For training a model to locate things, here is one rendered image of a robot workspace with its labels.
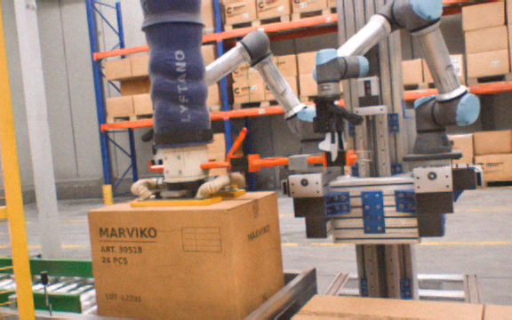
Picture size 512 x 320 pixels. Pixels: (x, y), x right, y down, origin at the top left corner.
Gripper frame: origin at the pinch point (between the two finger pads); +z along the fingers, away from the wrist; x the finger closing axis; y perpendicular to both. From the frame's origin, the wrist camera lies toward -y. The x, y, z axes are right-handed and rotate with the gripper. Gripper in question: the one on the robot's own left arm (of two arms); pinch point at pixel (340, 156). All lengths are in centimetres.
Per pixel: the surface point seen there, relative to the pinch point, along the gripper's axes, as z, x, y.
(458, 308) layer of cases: 53, -15, -32
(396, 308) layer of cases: 54, -10, -13
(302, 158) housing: -0.4, 3.5, 11.8
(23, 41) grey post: -103, -155, 314
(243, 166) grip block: 1.1, 5.0, 33.5
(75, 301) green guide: 47, 24, 99
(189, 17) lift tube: -53, 5, 50
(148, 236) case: 23, 21, 65
